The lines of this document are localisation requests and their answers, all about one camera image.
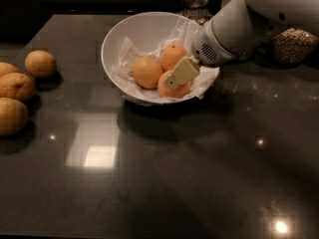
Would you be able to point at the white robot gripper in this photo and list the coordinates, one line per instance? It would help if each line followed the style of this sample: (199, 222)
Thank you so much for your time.
(209, 48)

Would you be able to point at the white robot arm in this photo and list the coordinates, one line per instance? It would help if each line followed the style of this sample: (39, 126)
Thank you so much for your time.
(303, 13)

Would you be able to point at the white ceramic bowl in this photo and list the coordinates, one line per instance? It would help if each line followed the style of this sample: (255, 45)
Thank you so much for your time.
(146, 29)

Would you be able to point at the white paper bowl liner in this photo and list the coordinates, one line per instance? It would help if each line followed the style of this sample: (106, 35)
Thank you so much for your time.
(133, 52)

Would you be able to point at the left glass jar with grains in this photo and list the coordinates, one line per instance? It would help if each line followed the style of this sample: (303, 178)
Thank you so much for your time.
(196, 10)

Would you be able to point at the glass jar with grains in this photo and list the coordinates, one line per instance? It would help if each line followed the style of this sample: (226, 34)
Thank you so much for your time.
(292, 46)
(196, 10)

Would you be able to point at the right glass jar with grains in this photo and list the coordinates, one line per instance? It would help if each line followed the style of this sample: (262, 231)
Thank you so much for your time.
(292, 46)

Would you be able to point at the orange on table back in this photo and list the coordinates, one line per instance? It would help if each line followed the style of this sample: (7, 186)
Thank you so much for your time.
(40, 64)

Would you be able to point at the yellowish orange on table front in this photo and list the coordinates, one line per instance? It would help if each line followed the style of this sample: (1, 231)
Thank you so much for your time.
(13, 116)

